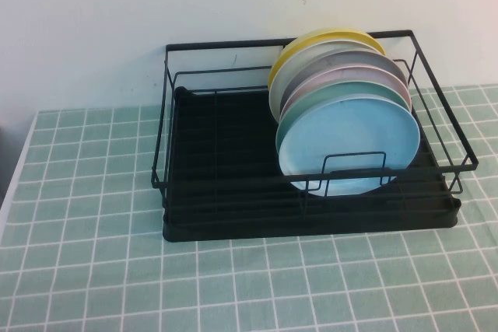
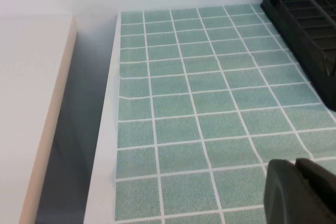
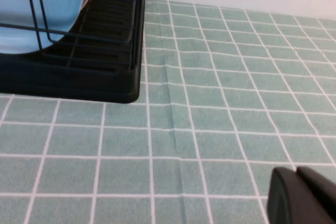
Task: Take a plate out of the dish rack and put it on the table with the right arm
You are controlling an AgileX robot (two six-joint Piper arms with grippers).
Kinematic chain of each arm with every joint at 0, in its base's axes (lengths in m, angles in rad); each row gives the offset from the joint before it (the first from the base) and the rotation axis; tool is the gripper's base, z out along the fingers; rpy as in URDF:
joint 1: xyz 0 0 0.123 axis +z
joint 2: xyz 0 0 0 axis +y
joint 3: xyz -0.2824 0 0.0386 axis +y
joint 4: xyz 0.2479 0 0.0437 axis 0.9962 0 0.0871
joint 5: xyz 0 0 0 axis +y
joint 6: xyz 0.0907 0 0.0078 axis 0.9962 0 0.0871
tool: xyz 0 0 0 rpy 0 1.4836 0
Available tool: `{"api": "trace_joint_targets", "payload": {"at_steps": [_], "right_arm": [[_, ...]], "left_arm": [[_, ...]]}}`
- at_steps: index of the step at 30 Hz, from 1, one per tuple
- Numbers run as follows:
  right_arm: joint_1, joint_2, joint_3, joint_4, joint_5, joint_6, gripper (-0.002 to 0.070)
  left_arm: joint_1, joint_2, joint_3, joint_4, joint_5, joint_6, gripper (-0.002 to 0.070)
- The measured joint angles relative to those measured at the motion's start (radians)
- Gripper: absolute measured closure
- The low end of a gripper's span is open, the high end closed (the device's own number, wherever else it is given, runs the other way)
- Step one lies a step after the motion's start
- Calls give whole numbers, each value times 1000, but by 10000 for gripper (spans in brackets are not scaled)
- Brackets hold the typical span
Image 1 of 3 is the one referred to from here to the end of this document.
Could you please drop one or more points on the grey plate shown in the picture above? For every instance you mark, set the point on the grey plate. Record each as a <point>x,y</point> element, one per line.
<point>350,60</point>

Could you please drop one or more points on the mint green plate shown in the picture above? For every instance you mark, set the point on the mint green plate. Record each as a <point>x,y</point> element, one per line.
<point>350,87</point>

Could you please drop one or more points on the pink plate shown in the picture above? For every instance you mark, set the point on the pink plate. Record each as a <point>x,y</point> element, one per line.
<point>342,74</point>

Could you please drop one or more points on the yellow plate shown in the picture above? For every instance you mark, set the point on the yellow plate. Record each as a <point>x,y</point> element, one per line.
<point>295,42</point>

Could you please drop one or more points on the light blue plate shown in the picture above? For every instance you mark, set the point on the light blue plate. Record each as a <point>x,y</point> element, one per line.
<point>350,130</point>

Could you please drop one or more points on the green checked tablecloth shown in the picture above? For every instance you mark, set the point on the green checked tablecloth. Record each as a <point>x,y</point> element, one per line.
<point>116,270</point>

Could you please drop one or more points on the white plate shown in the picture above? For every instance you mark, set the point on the white plate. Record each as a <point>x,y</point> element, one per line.
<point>281,80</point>

